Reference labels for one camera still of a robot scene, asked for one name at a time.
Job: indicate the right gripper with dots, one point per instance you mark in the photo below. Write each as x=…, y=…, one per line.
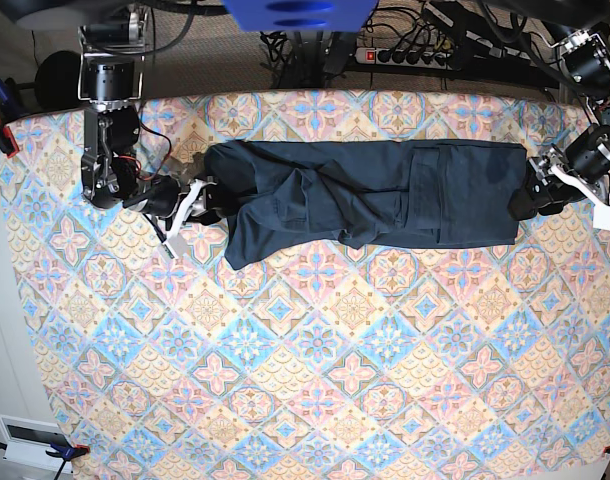
x=168, y=205

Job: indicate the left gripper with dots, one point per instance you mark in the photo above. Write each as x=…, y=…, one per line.
x=558, y=177

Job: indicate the dark navy t-shirt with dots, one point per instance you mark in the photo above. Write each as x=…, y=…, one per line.
x=419, y=194

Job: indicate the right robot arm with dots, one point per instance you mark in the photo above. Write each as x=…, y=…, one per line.
x=113, y=55

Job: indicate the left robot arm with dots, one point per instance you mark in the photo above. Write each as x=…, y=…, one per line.
x=564, y=41

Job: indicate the white power strip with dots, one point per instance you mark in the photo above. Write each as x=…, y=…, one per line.
x=401, y=57

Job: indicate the patterned tile tablecloth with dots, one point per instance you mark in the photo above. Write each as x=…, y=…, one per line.
x=320, y=362

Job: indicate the black round stool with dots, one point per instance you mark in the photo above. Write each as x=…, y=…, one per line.
x=56, y=81

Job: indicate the blue clamp upper left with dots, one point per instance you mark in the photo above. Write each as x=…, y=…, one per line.
x=10, y=110

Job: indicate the blue clamp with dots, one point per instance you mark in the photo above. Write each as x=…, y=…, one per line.
x=60, y=452
x=10, y=110

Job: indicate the blue clamp lower left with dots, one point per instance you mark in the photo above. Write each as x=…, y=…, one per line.
x=60, y=452

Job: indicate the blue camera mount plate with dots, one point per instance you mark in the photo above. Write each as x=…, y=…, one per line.
x=300, y=15

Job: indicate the white wall outlet box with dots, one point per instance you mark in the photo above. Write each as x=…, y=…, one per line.
x=30, y=431

